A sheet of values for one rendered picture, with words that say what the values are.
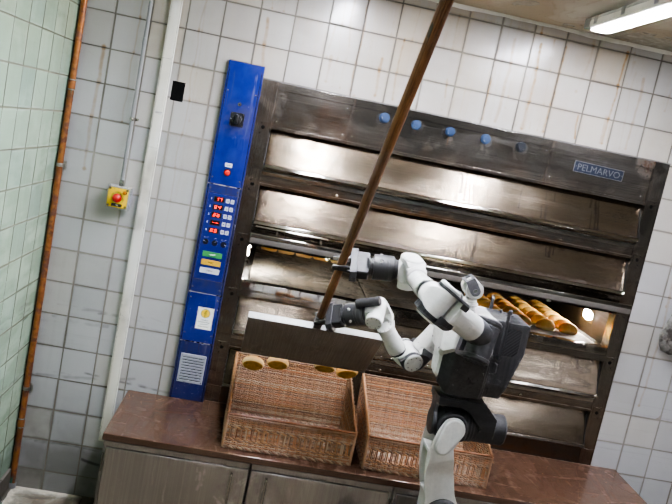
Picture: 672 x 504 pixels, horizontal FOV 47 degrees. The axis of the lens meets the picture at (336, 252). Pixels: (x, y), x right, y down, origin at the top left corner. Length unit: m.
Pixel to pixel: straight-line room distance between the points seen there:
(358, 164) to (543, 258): 0.99
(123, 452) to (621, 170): 2.56
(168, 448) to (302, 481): 0.56
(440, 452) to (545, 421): 1.23
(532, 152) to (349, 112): 0.87
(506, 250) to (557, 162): 0.47
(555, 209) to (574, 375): 0.83
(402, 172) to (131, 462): 1.72
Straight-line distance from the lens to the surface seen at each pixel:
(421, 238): 3.65
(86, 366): 3.84
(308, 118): 3.57
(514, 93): 3.71
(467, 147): 3.67
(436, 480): 2.99
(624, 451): 4.25
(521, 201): 3.74
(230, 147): 3.53
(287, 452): 3.34
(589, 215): 3.86
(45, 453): 4.04
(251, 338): 3.26
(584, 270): 3.89
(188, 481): 3.36
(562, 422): 4.08
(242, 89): 3.53
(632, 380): 4.13
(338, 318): 2.98
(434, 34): 1.80
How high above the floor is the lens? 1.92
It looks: 8 degrees down
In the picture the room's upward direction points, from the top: 12 degrees clockwise
